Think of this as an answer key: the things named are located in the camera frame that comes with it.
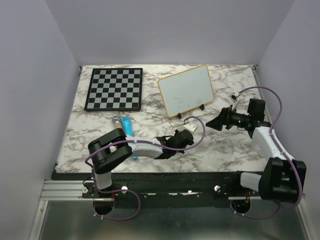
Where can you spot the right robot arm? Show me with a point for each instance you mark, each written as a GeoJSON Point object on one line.
{"type": "Point", "coordinates": [283, 177]}

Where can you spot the aluminium rail frame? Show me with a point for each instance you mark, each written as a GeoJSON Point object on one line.
{"type": "Point", "coordinates": [68, 216]}

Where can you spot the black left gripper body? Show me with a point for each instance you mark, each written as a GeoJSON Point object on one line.
{"type": "Point", "coordinates": [174, 151]}

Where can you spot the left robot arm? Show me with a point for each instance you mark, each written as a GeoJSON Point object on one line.
{"type": "Point", "coordinates": [113, 148]}

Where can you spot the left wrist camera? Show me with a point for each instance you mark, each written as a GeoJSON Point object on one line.
{"type": "Point", "coordinates": [190, 126]}

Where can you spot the blue toy microphone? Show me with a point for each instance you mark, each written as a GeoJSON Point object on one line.
{"type": "Point", "coordinates": [127, 126]}

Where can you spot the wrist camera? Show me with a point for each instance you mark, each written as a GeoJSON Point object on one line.
{"type": "Point", "coordinates": [190, 126]}
{"type": "Point", "coordinates": [234, 96]}

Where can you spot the yellow framed whiteboard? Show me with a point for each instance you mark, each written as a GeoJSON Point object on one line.
{"type": "Point", "coordinates": [185, 91]}

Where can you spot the black white chessboard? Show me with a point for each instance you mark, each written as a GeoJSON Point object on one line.
{"type": "Point", "coordinates": [115, 89]}

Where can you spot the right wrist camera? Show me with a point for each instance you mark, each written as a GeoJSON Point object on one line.
{"type": "Point", "coordinates": [234, 96]}

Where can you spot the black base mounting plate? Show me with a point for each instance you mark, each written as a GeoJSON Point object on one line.
{"type": "Point", "coordinates": [164, 190]}

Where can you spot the wire whiteboard stand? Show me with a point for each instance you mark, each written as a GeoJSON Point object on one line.
{"type": "Point", "coordinates": [202, 107]}

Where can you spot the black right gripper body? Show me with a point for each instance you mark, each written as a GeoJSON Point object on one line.
{"type": "Point", "coordinates": [236, 119]}

